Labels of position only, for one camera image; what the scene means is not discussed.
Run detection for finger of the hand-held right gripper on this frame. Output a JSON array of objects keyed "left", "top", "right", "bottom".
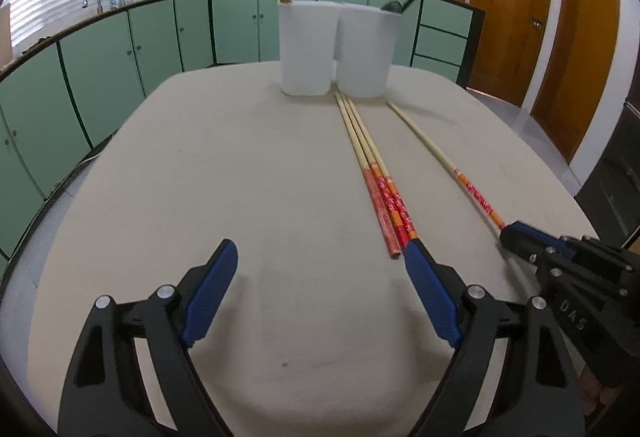
[
  {"left": 510, "top": 222, "right": 640, "bottom": 268},
  {"left": 500, "top": 228, "right": 571, "bottom": 280}
]

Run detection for green lower cabinets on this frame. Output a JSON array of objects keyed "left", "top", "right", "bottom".
[{"left": 0, "top": 0, "right": 487, "bottom": 263}]

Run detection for wooden board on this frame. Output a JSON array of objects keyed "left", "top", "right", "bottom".
[{"left": 0, "top": 3, "right": 13, "bottom": 68}]

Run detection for person's right hand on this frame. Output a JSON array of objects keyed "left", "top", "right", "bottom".
[{"left": 582, "top": 364, "right": 621, "bottom": 418}]

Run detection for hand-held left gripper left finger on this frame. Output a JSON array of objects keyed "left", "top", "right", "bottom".
[{"left": 57, "top": 238, "right": 238, "bottom": 437}]

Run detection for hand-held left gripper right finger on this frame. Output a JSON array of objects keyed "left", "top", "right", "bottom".
[{"left": 404, "top": 239, "right": 586, "bottom": 437}]

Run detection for dark furniture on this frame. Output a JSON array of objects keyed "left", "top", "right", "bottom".
[{"left": 574, "top": 101, "right": 640, "bottom": 249}]

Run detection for red-handled bamboo chopstick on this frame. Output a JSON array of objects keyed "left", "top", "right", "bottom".
[
  {"left": 334, "top": 90, "right": 401, "bottom": 261},
  {"left": 340, "top": 93, "right": 410, "bottom": 253},
  {"left": 386, "top": 100, "right": 507, "bottom": 230},
  {"left": 346, "top": 96, "right": 420, "bottom": 244}
]

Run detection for wooden door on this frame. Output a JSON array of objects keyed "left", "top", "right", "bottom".
[
  {"left": 467, "top": 0, "right": 556, "bottom": 108},
  {"left": 530, "top": 0, "right": 622, "bottom": 165}
]

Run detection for white double utensil holder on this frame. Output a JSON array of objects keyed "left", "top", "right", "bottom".
[{"left": 277, "top": 0, "right": 404, "bottom": 99}]

